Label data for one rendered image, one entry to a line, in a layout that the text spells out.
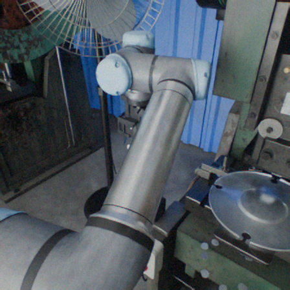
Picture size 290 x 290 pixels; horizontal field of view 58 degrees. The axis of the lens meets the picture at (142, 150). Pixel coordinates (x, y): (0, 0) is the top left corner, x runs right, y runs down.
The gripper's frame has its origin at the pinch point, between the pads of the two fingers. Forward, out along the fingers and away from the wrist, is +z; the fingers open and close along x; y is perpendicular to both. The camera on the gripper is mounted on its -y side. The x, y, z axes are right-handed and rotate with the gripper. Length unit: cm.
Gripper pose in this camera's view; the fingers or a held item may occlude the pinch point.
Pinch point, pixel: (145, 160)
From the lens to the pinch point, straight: 78.3
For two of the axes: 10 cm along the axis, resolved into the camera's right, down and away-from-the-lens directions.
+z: 0.0, 8.2, 5.7
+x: -6.1, 4.5, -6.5
